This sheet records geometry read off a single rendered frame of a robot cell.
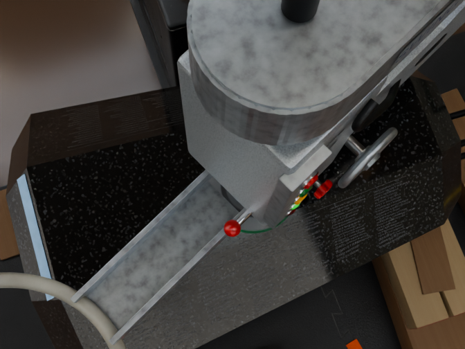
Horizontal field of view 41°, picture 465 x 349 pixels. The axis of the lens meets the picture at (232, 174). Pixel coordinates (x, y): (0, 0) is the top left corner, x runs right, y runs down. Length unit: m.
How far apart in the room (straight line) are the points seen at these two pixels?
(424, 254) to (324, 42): 1.55
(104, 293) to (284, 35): 0.75
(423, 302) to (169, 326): 0.91
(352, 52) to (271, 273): 0.99
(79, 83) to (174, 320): 1.24
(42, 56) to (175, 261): 1.53
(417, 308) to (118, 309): 1.17
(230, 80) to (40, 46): 2.03
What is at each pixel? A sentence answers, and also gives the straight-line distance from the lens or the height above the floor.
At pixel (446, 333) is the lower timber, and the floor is 0.15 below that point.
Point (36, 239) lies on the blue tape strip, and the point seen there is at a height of 0.80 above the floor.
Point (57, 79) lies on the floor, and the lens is 2.59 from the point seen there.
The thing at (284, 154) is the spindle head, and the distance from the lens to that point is 0.81.
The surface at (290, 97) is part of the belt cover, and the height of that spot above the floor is 1.69.
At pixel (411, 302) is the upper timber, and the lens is 2.17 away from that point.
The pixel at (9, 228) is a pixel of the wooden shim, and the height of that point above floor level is 0.03.
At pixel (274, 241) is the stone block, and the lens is 1.56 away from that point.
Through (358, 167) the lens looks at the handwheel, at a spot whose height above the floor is 1.26.
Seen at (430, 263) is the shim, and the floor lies 0.26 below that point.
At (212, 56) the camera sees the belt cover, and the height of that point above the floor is 1.69.
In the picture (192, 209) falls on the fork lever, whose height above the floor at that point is 1.05.
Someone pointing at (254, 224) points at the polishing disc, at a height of 0.87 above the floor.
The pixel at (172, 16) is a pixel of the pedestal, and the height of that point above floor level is 0.74.
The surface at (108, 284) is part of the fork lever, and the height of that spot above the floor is 1.04.
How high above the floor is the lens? 2.31
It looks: 75 degrees down
